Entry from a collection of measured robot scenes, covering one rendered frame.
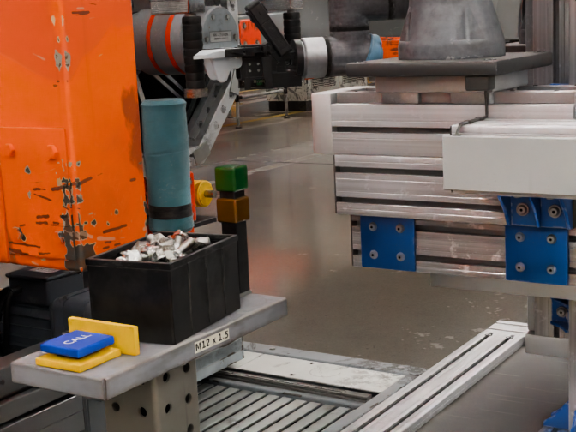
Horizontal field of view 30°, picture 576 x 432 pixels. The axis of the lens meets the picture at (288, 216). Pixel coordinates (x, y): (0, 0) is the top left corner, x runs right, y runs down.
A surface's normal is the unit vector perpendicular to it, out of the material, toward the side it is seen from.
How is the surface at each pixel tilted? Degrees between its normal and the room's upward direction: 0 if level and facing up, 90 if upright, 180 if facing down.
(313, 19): 111
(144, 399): 90
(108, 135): 90
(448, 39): 73
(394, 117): 90
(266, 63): 90
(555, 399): 0
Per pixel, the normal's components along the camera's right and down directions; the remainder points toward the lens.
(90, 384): -0.54, 0.18
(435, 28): -0.43, -0.12
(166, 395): 0.84, 0.06
